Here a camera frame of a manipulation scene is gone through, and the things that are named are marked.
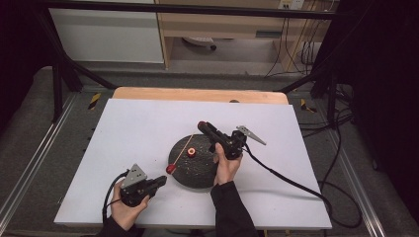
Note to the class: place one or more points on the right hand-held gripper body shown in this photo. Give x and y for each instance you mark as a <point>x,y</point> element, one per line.
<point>235,146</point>

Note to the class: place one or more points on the yellow black tape strip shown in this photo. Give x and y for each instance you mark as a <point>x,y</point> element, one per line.
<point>94,101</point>
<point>308,106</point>

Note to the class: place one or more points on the black metal stand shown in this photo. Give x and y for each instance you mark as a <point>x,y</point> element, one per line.
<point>331,98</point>
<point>57,92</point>

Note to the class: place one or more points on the light wooden desk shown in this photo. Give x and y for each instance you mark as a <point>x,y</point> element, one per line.
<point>214,26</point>

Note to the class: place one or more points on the black curtain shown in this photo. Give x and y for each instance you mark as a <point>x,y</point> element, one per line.
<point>385,82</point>
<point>19,49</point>

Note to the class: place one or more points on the black metal frame bar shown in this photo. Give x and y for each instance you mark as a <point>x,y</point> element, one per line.
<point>197,9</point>

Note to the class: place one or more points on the silver metal rail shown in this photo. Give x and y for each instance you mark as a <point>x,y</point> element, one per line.
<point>359,187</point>
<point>33,161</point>

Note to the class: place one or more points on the wooden table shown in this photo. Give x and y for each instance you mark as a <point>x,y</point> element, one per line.
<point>197,95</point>

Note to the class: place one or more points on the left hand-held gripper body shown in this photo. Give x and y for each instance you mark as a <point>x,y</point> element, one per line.
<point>133,192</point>

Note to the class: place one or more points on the person's left hand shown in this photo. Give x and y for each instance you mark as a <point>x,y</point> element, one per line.
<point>126,215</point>

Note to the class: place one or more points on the white curved device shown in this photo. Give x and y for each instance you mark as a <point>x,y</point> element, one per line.
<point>197,40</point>

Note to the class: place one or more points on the person's right hand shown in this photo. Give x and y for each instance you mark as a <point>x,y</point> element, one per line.
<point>227,169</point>

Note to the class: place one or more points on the white cabinet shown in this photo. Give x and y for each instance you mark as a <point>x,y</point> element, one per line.
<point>105,36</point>

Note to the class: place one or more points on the thin wooden skewer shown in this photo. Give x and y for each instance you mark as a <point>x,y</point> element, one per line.
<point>184,148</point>

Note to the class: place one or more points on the black round plate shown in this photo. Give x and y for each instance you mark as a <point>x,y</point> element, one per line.
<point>194,174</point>

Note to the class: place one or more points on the white power strip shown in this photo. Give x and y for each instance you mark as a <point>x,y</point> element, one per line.
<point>291,4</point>

